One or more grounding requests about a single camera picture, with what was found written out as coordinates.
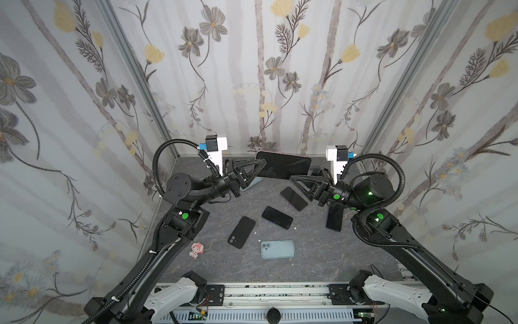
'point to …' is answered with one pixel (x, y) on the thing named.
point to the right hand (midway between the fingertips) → (296, 177)
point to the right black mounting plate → (346, 294)
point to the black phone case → (241, 232)
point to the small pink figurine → (197, 248)
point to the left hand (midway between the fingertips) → (260, 161)
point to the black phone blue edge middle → (277, 217)
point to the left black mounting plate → (216, 293)
